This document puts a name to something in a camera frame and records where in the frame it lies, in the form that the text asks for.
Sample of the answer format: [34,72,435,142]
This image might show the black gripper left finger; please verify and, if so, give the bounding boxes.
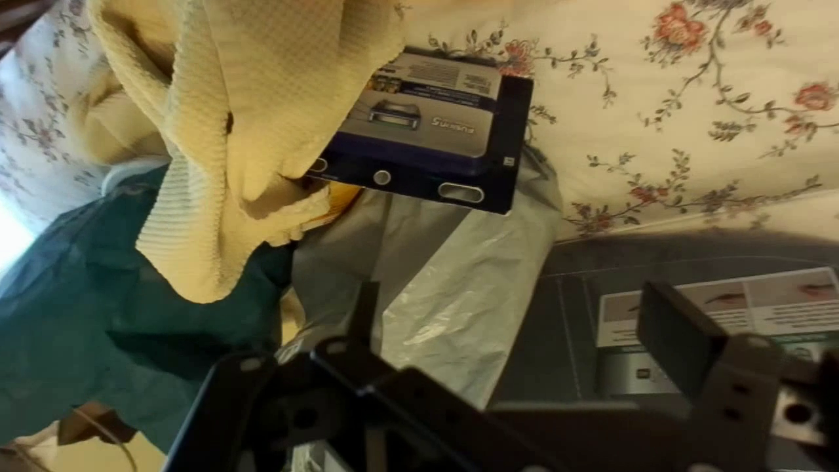
[347,278,384,354]

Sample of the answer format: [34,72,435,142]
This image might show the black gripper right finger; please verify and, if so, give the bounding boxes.
[634,278,781,415]

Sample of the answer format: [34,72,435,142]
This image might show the cream towel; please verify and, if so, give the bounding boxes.
[67,0,409,306]

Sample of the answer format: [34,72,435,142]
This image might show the floral bed sheet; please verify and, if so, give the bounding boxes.
[0,0,839,244]

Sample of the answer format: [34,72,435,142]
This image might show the grey plastic bag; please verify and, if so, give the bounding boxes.
[286,146,573,415]

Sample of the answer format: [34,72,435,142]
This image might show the clear plastic storage bin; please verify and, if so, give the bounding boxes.
[489,227,839,415]

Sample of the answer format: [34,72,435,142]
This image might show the dark printed box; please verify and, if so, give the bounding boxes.
[304,45,535,217]

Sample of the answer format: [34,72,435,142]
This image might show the teal cloth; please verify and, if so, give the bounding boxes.
[0,165,296,455]

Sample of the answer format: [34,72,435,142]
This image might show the tan cable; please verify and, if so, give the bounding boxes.
[56,403,141,472]

